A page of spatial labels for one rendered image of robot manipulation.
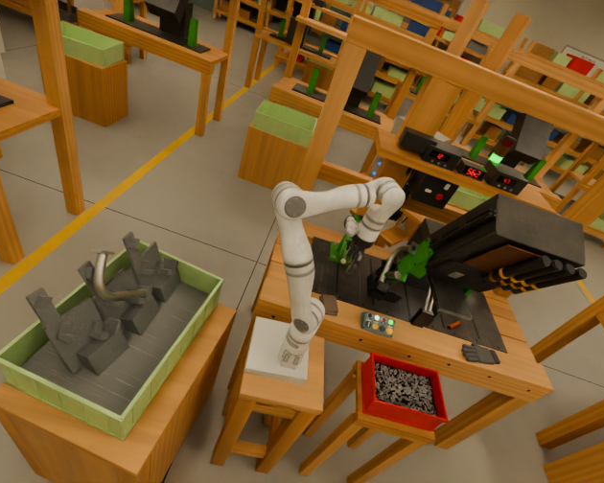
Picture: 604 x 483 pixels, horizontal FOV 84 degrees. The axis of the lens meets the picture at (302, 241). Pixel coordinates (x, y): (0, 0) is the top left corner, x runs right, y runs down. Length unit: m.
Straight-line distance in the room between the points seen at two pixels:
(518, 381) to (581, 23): 11.20
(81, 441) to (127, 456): 0.14
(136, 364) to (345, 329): 0.86
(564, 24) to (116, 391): 12.21
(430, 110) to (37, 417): 1.82
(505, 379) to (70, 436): 1.79
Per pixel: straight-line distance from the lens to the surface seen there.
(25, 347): 1.39
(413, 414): 1.52
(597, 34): 12.73
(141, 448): 1.32
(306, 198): 0.88
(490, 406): 2.30
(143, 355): 1.38
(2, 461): 2.24
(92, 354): 1.30
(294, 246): 0.97
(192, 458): 2.13
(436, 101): 1.66
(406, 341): 1.69
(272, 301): 1.51
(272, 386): 1.37
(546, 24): 12.18
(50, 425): 1.38
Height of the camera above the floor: 2.05
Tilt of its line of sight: 39 degrees down
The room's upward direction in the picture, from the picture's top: 23 degrees clockwise
